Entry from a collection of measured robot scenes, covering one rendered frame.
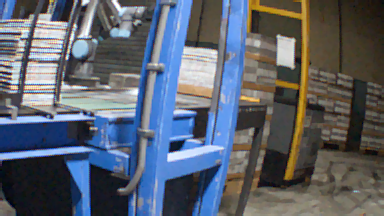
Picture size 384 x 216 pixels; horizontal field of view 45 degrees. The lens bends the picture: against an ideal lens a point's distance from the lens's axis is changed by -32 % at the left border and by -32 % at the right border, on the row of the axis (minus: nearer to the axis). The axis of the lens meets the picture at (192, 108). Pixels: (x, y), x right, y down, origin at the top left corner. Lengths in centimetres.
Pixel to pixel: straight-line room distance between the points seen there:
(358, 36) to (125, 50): 508
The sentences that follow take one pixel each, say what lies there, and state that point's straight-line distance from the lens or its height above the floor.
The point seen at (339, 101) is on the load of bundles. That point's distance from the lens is 915.
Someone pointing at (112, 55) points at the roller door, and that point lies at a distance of 1209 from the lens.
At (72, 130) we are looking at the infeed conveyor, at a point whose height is 75.
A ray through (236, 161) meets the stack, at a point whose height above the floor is 29.
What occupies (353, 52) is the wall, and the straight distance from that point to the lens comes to 1080.
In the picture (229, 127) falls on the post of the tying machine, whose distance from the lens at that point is 223.
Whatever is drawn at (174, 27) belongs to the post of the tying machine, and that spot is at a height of 105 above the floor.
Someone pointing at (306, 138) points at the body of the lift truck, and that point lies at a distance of 553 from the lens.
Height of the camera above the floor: 97
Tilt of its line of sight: 4 degrees down
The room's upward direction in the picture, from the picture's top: 8 degrees clockwise
